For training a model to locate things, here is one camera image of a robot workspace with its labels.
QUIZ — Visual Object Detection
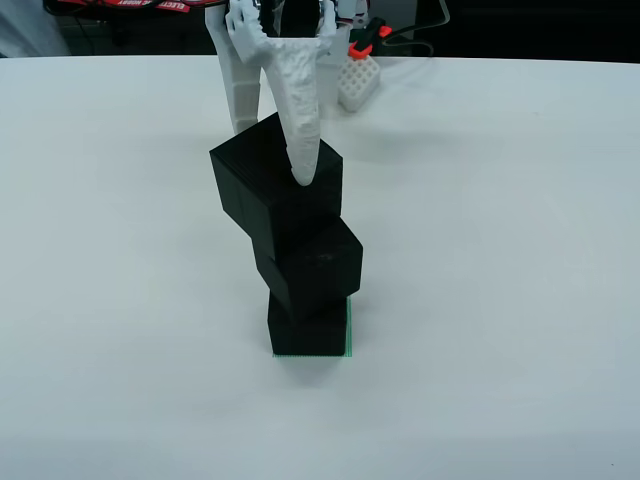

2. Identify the white background cloth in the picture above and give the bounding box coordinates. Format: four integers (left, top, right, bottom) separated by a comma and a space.
0, 0, 71, 57

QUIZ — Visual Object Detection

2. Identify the black orange clamp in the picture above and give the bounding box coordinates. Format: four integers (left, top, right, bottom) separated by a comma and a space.
348, 16, 393, 58

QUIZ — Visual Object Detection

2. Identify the black cube block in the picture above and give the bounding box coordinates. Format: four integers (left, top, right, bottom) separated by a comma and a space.
208, 112, 345, 262
252, 217, 365, 326
267, 292, 350, 358

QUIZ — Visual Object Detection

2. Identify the red printed banner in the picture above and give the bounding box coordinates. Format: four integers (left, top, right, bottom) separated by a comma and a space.
44, 0, 194, 14

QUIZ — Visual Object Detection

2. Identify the green striped square marker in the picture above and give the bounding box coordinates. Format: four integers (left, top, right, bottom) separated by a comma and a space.
272, 297, 356, 359

